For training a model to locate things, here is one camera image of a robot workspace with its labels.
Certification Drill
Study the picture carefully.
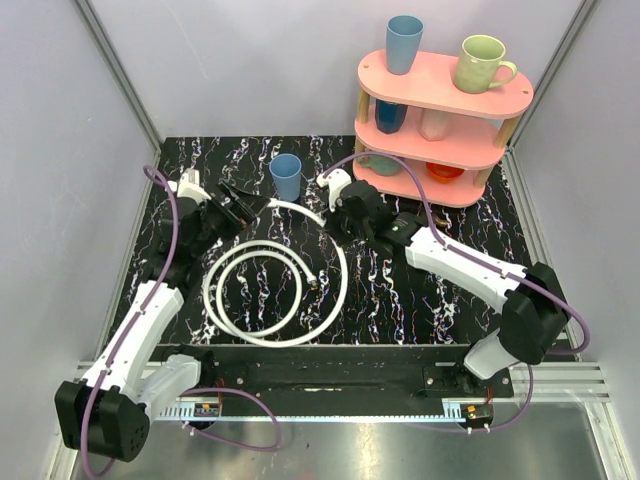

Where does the pink three-tier shelf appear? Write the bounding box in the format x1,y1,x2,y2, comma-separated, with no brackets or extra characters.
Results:
354,50,534,208

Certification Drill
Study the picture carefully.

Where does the white flexible hose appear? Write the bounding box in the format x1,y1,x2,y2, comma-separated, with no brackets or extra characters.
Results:
202,197,349,348

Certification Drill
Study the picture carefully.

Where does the purple cable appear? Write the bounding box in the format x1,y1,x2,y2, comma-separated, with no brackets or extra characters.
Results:
79,164,284,479
319,151,589,434

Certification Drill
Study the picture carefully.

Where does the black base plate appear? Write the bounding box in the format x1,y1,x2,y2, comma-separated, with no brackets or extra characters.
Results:
150,344,529,399

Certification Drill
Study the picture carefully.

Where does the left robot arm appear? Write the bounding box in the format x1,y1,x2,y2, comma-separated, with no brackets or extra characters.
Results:
54,181,269,462

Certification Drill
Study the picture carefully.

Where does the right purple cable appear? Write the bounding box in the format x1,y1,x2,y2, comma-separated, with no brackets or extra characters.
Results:
319,151,589,434

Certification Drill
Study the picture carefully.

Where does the green mug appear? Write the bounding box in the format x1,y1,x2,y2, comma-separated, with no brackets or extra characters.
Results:
453,34,519,94

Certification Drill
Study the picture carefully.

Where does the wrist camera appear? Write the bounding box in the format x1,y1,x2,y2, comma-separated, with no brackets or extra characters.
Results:
168,168,211,204
316,168,352,212

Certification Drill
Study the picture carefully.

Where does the black marble mat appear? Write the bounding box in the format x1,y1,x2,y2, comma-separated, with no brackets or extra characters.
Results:
107,136,532,345

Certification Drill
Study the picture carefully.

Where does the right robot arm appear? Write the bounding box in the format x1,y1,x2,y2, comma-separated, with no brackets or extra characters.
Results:
317,176,569,397

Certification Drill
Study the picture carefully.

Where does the black spray gun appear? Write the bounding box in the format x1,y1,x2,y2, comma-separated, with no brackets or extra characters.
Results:
398,211,449,229

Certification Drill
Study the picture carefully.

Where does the teal ceramic mug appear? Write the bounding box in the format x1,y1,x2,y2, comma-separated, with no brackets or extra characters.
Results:
354,152,402,177

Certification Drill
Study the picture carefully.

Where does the blue cup on mat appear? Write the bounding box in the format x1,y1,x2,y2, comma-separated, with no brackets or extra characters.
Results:
269,154,302,202

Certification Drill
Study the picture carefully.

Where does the blue cup on shelf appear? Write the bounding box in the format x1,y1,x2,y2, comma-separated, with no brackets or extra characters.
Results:
385,15,424,75

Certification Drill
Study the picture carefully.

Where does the dark blue cup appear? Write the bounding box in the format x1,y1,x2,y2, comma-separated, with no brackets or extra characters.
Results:
375,99,407,134

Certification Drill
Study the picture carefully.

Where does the pink faceted cup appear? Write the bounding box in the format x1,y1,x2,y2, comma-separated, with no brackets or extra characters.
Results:
419,109,452,141

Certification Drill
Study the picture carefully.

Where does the orange bowl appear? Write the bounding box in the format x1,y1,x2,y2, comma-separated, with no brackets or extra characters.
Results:
425,163,465,184

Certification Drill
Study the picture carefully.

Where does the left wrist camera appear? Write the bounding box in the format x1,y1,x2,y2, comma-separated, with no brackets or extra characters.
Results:
168,168,211,204

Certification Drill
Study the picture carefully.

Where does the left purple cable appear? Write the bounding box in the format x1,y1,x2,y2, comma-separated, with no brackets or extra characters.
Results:
79,164,284,479

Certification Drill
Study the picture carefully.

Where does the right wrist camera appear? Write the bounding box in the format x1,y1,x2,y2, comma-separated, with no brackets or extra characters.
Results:
316,168,352,212

